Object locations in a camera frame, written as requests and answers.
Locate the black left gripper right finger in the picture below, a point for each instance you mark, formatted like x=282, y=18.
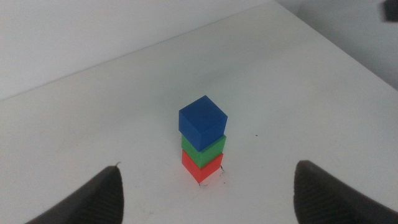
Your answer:
x=329, y=199

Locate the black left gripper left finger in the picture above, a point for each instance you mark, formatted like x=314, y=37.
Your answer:
x=93, y=202

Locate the red cube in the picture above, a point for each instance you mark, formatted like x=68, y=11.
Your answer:
x=202, y=171

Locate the green cube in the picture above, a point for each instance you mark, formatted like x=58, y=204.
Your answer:
x=209, y=154

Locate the blue cube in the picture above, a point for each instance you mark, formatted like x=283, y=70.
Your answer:
x=202, y=123

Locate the dark box-shaped object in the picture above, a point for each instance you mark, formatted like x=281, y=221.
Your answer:
x=391, y=10

